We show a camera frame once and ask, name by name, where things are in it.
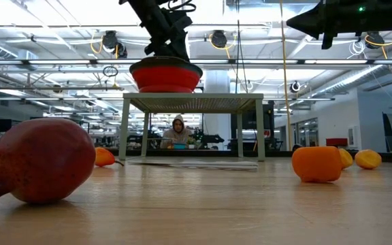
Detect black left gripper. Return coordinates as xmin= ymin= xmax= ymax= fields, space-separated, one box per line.
xmin=144 ymin=6 xmax=193 ymax=63

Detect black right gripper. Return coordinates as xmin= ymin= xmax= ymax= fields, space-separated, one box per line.
xmin=286 ymin=0 xmax=365 ymax=50

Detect red colander with grey rim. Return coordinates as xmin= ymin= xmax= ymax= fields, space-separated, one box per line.
xmin=129 ymin=56 xmax=203 ymax=94

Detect small orange pepper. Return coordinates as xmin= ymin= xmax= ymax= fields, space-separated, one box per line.
xmin=338 ymin=148 xmax=354 ymax=170
xmin=95 ymin=146 xmax=125 ymax=168
xmin=354 ymin=149 xmax=382 ymax=170

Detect orange tangerine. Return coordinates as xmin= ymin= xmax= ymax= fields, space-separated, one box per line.
xmin=291 ymin=146 xmax=343 ymax=183

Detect dark red pomegranate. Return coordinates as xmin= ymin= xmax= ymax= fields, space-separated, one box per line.
xmin=0 ymin=118 xmax=97 ymax=212

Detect person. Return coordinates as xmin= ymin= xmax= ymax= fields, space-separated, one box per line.
xmin=159 ymin=114 xmax=194 ymax=150

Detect black background robot arms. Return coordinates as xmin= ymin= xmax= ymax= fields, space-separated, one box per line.
xmin=127 ymin=129 xmax=225 ymax=150

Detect black cabinet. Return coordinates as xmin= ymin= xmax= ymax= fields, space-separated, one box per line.
xmin=230 ymin=103 xmax=276 ymax=151

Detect red box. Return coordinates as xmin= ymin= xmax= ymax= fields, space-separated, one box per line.
xmin=325 ymin=137 xmax=348 ymax=148

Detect small white wire table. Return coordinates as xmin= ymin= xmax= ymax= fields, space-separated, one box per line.
xmin=118 ymin=93 xmax=266 ymax=162

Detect yellow hanging cable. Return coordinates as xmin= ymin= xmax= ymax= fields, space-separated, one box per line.
xmin=278 ymin=0 xmax=293 ymax=150

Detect black hanging cable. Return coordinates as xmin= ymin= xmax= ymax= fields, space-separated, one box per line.
xmin=233 ymin=0 xmax=248 ymax=95

